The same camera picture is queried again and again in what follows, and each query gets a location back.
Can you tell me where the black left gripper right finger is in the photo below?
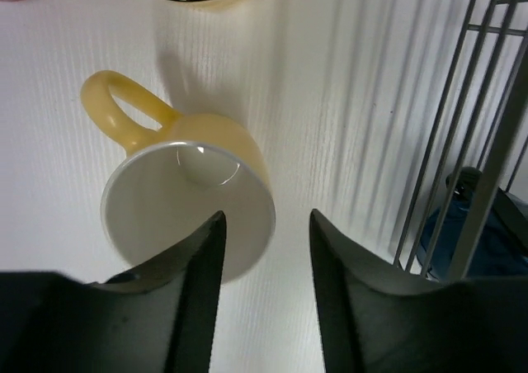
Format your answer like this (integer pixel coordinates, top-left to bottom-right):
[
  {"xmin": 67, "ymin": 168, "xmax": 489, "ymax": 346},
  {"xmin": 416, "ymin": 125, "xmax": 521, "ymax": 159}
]
[{"xmin": 309, "ymin": 210, "xmax": 527, "ymax": 372}]

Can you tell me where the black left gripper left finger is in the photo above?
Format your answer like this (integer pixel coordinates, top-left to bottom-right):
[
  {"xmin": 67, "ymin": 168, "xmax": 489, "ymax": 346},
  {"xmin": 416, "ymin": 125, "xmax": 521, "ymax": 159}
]
[{"xmin": 1, "ymin": 212, "xmax": 227, "ymax": 372}]

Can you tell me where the blue mug black handle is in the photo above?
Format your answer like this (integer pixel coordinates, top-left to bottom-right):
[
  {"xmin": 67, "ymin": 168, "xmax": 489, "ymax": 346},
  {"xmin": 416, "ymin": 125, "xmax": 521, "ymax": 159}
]
[{"xmin": 416, "ymin": 166, "xmax": 528, "ymax": 281}]

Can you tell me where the pale yellow mug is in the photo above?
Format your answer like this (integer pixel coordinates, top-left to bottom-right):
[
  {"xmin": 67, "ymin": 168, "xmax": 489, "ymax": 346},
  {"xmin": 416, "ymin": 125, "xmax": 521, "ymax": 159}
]
[{"xmin": 80, "ymin": 70, "xmax": 276, "ymax": 282}]

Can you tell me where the black wire dish rack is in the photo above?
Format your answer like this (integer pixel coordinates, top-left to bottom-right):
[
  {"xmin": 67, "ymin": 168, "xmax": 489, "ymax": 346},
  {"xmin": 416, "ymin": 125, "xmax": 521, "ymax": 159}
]
[{"xmin": 391, "ymin": 0, "xmax": 527, "ymax": 278}]

